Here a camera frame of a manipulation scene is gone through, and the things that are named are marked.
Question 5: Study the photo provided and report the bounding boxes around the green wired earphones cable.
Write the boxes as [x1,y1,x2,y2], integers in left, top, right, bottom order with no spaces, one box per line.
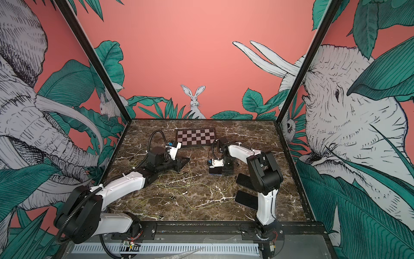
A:
[122,148,237,221]

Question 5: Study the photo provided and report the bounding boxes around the black smartphone blue edge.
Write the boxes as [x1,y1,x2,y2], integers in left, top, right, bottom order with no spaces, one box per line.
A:
[209,167,223,175]

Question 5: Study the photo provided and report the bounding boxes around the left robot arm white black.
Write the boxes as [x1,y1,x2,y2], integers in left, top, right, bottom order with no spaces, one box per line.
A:
[54,140,190,244]

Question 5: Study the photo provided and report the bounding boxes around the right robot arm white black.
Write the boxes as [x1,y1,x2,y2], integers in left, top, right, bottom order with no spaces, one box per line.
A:
[208,138,283,242]

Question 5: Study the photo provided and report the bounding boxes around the chessboard brown and pink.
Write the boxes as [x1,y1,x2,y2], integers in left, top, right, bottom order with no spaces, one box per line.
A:
[176,127,217,148]

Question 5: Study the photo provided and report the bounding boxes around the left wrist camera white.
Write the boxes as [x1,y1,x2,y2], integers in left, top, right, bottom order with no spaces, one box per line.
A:
[166,141,182,160]

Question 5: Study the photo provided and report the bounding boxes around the black front rail frame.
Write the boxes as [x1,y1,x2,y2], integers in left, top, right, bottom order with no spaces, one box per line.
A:
[61,221,327,242]

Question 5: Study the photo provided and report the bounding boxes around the left black corner post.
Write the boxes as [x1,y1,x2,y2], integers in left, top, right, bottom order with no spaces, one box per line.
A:
[55,0,132,124]

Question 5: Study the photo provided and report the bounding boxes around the black corner post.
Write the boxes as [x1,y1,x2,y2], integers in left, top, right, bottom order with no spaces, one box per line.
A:
[276,0,342,125]
[55,0,132,124]

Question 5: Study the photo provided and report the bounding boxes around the white slotted cable duct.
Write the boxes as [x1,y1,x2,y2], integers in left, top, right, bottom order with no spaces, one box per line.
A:
[71,242,260,255]

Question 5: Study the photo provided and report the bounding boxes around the right black corner post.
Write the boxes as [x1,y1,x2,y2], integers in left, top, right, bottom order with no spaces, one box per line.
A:
[276,0,342,125]

